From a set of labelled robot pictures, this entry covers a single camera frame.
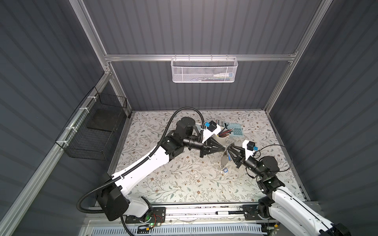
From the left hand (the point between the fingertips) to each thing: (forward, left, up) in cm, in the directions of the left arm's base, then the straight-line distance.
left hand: (225, 149), depth 61 cm
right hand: (+6, -6, -10) cm, 13 cm away
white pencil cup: (+21, -4, -23) cm, 32 cm away
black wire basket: (+16, +64, -5) cm, 66 cm away
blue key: (-1, -4, -21) cm, 21 cm away
